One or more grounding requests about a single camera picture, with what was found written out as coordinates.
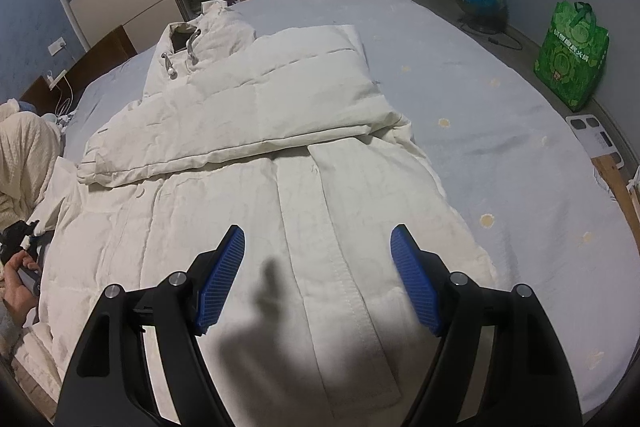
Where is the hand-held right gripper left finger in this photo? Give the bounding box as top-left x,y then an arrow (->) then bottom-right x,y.
54,224 -> 247,427

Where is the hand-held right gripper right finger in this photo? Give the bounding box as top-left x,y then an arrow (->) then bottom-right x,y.
390,223 -> 585,427

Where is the white puffer jacket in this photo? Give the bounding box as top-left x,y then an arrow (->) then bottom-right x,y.
12,0 -> 501,427

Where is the person's left hand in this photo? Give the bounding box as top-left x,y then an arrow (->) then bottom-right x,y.
0,253 -> 42,325

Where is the cream fleece cloth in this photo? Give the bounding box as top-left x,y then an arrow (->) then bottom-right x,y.
0,99 -> 63,228

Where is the bed with light blue sheet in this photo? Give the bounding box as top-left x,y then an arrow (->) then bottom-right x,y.
10,0 -> 626,427

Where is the brown wooden headboard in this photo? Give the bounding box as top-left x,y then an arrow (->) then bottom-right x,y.
20,25 -> 138,108

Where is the wooden plank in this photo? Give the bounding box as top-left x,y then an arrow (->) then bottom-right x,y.
590,154 -> 640,228

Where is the white bathroom scale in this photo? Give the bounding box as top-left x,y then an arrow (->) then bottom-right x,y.
565,113 -> 627,171

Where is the green shopping bag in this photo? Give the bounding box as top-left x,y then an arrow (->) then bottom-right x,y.
532,1 -> 611,112

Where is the white charger cable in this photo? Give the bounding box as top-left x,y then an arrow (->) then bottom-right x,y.
52,77 -> 77,124

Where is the black globe cable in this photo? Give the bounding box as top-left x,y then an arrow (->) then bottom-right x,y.
490,28 -> 524,51

